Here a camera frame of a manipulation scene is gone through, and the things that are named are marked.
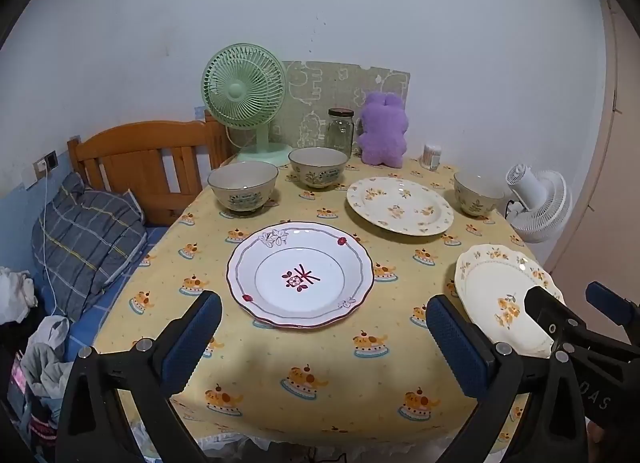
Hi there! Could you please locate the grey plaid pillow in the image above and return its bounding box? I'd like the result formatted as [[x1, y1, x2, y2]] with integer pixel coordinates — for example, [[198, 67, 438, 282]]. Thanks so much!
[[31, 173, 148, 325]]

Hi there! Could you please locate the white charging cable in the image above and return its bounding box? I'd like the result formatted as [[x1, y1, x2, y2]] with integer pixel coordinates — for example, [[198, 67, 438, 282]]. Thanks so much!
[[41, 168, 57, 316]]

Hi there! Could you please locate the cotton swab container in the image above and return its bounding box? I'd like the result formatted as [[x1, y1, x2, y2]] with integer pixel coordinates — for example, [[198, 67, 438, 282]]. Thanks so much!
[[422, 144, 444, 172]]

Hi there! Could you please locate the green desk fan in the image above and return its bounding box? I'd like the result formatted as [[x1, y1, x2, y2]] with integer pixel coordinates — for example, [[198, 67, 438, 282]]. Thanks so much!
[[201, 43, 294, 166]]

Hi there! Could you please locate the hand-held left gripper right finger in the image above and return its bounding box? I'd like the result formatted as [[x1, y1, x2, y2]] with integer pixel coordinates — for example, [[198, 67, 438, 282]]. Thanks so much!
[[426, 294, 601, 463]]

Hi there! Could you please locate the purple plush toy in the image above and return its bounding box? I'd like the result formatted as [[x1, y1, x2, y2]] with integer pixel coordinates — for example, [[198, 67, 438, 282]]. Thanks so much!
[[357, 91, 409, 166]]

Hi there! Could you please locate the green printed wall board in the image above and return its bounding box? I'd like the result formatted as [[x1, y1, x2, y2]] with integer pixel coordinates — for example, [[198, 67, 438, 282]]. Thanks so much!
[[277, 61, 411, 156]]

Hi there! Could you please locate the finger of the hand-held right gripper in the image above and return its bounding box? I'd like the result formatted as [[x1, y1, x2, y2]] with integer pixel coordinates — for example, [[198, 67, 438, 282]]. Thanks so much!
[[524, 284, 601, 359], [585, 281, 640, 344]]

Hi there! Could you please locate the grey garment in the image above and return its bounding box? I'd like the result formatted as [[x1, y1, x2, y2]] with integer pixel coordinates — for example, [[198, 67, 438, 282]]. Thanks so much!
[[20, 315, 72, 400]]

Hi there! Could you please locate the wooden bed headboard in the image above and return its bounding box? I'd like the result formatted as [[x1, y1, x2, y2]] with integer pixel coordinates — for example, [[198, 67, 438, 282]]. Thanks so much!
[[67, 115, 235, 226]]

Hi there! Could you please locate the white floor fan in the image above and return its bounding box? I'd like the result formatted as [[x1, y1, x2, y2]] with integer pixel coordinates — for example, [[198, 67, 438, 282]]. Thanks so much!
[[504, 163, 574, 244]]

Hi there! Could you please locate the white red-trimmed plate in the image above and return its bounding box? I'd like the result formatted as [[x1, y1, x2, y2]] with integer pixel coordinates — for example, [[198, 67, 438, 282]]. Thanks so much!
[[227, 221, 375, 329]]

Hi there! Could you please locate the glass jar with lid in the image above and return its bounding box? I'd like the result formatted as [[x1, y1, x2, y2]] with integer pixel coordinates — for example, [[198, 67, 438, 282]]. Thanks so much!
[[326, 108, 356, 158]]

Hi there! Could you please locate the beige door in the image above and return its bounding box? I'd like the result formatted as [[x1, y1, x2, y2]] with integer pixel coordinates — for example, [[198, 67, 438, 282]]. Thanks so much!
[[544, 0, 640, 306]]

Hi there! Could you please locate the yellow printed tablecloth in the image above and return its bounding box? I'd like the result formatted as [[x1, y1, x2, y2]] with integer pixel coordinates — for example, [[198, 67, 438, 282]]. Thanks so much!
[[92, 153, 566, 450]]

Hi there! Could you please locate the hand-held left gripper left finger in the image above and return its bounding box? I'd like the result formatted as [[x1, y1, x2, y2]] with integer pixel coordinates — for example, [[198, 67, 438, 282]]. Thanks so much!
[[55, 290, 223, 463]]

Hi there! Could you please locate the cream floral bowl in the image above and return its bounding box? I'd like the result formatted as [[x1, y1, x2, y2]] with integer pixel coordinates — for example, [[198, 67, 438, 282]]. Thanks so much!
[[453, 171, 506, 218]]

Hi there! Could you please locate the blue checked bedsheet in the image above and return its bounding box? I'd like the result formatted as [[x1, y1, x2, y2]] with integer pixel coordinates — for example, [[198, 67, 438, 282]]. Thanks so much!
[[65, 225, 168, 361]]

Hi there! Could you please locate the white crumpled cloth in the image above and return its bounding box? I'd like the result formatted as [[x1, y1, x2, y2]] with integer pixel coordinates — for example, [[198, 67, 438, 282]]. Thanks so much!
[[0, 266, 39, 325]]

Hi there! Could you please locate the green print ceramic bowl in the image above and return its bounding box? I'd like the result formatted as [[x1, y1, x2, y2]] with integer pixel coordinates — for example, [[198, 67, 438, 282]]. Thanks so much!
[[207, 161, 279, 214], [288, 147, 349, 189]]

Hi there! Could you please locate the cream floral plate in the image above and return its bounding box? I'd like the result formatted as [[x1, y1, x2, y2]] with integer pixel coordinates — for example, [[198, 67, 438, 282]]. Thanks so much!
[[346, 176, 454, 237], [454, 244, 566, 359]]

